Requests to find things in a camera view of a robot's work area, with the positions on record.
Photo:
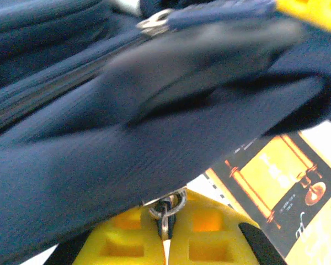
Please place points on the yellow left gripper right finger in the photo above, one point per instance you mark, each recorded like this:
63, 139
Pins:
209, 237

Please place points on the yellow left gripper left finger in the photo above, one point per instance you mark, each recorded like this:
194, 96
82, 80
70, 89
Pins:
121, 243

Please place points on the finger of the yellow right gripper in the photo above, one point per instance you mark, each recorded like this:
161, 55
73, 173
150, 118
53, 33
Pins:
317, 11

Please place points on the dark book with scroll print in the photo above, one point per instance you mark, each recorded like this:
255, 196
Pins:
270, 176

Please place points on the navy blue student backpack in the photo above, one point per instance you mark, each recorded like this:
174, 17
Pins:
127, 154

